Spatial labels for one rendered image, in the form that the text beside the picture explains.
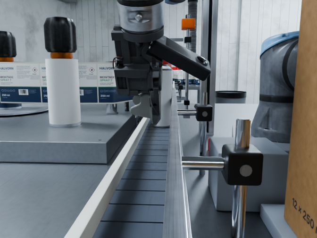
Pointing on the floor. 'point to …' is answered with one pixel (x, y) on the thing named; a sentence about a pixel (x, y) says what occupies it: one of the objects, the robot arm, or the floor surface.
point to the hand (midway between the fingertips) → (158, 119)
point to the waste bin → (230, 97)
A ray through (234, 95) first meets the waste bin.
